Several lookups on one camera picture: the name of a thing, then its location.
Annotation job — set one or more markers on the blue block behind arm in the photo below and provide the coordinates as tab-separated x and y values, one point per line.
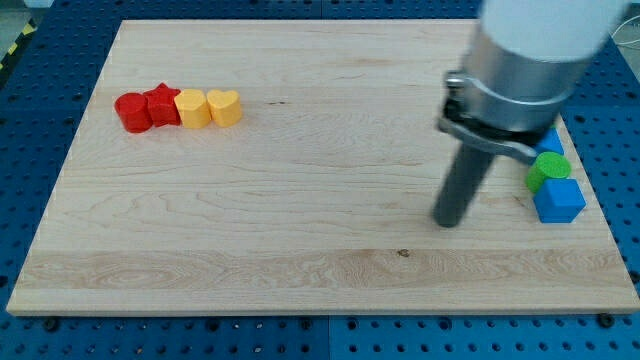
550	142

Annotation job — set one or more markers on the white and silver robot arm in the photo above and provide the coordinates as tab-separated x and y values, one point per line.
521	65

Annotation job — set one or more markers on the light wooden board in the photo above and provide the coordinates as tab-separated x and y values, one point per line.
317	201

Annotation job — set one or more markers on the yellow heart block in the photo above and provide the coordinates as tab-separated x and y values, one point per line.
225	107

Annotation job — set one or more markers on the yellow hexagon block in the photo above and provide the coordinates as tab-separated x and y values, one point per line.
193	108

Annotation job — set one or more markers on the dark grey pointer rod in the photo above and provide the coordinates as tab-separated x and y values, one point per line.
463	180

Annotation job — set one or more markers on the red star block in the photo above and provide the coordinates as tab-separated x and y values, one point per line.
161	105

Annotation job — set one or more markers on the red cylinder block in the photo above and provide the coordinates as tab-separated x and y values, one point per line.
132	110

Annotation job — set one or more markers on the green cylinder block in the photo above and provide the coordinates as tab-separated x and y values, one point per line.
547	165

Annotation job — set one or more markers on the blue cube block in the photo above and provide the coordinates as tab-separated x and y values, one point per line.
559	201

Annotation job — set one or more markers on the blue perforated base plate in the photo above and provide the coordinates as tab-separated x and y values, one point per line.
43	101

